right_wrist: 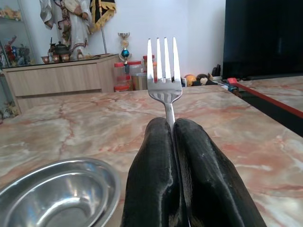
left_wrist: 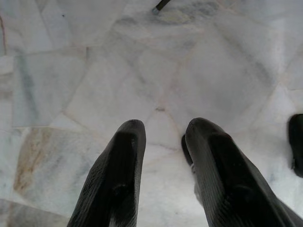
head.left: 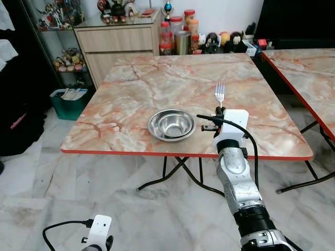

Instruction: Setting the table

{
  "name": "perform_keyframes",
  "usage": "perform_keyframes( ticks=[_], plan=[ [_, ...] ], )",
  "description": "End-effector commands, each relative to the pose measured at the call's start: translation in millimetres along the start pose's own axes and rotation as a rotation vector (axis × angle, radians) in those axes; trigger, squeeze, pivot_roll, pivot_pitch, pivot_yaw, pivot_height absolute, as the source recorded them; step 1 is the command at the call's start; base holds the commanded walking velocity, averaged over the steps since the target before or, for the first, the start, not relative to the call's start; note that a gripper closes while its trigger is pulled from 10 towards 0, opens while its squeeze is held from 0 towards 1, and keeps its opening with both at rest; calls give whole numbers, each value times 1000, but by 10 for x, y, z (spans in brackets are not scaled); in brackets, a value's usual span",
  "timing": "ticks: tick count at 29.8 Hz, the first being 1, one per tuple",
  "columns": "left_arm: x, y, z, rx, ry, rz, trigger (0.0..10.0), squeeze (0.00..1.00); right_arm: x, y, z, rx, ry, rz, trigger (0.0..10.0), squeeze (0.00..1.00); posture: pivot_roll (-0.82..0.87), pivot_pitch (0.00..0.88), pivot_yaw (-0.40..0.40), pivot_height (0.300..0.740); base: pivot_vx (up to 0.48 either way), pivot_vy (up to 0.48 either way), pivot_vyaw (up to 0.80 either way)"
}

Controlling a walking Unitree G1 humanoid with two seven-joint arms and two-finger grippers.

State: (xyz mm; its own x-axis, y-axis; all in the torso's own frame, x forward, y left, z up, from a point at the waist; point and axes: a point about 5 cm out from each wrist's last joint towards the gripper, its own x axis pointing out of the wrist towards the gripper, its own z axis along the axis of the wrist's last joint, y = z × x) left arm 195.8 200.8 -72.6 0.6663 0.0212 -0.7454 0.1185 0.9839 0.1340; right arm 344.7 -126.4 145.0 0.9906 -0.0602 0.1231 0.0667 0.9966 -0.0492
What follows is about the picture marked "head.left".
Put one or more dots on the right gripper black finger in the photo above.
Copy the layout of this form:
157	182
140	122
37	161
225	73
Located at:
219	111

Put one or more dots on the silver metal fork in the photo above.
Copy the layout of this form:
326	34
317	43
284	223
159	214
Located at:
220	94

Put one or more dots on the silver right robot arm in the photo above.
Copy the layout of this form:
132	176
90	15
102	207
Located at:
238	178

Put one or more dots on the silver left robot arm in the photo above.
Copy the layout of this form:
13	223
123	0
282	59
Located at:
93	249

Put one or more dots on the stainless steel bowl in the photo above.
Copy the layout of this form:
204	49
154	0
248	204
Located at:
171	125

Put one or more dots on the marble-pattern folding table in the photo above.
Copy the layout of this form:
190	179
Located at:
157	83
309	73

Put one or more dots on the black and white plush toy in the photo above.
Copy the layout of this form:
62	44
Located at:
238	42

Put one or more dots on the yellow plush toy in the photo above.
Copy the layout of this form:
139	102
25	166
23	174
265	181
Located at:
224	39

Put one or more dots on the steel tumbler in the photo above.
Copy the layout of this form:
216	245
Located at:
182	43

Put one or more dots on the blue ball ornament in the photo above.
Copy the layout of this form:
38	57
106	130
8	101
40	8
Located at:
168	8

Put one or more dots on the black flat television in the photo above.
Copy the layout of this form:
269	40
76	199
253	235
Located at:
298	21

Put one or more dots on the light wooden cabinet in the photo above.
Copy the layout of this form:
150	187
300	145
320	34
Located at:
120	42

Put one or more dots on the green plastic bin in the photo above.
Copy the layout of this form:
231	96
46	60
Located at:
70	107

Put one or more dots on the glass display shelf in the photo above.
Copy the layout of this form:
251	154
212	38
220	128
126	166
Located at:
47	36

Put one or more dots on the black hanging garment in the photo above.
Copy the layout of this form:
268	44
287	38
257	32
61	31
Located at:
23	104

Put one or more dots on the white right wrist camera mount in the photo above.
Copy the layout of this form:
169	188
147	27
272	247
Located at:
233	128

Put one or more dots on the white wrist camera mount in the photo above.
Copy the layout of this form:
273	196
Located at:
233	128
99	230

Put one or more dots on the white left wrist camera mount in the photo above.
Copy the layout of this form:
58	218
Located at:
99	230

